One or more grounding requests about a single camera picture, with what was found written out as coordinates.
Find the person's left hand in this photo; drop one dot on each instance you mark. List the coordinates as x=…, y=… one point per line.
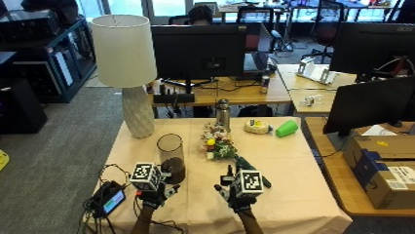
x=152, y=199

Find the person's right hand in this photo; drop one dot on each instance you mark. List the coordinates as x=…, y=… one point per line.
x=243, y=202

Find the white marker cube right glove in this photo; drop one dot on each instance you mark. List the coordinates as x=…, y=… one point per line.
x=249, y=183

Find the white marker cube glove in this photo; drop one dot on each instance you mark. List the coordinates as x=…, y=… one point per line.
x=249, y=183
x=146, y=176

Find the white marker cube left glove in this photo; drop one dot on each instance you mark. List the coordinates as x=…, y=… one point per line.
x=146, y=176

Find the artificial flower bouquet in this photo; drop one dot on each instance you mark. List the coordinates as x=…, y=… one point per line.
x=219, y=144

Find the clear glass cylinder vase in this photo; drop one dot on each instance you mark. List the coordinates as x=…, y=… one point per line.
x=172, y=152

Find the beige tablecloth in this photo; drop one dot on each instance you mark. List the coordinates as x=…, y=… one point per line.
x=285, y=169

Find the black device with screen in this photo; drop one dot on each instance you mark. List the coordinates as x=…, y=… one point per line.
x=111, y=200

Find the yellow white tape roll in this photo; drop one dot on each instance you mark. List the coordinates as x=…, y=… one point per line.
x=256, y=126

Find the stainless steel thermos bottle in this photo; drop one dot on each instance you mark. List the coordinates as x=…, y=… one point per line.
x=223, y=113

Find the green plastic cup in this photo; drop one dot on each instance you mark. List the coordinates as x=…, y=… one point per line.
x=288, y=128

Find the wooden desk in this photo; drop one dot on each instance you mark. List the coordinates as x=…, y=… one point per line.
x=243, y=92
x=327, y=102
x=295, y=79
x=337, y=182

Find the drink can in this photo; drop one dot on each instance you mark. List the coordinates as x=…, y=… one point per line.
x=265, y=84

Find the small white gadget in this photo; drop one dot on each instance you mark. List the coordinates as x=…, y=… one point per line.
x=312, y=100

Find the white paper sheet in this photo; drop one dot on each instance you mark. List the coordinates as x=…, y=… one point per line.
x=377, y=130

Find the white stand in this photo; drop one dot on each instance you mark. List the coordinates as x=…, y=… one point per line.
x=319, y=73

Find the cardboard box with white label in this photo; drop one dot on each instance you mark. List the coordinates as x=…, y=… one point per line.
x=392, y=188

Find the cardboard box with blue tape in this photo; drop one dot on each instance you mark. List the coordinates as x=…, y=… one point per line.
x=389, y=148

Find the black computer monitor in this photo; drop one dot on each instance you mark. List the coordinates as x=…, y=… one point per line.
x=372, y=48
x=199, y=52
x=372, y=104

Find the yellow object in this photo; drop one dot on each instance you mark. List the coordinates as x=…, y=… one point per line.
x=3, y=160

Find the black cabinet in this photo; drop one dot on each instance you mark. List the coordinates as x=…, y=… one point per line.
x=22, y=107

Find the office chair with red seat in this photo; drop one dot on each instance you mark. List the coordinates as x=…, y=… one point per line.
x=255, y=35

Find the white table lamp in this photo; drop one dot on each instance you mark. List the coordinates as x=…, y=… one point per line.
x=123, y=52

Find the dark blue shelf rack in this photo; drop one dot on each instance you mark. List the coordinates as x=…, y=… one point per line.
x=65, y=61

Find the black office chair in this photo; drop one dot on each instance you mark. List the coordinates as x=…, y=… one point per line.
x=327, y=32

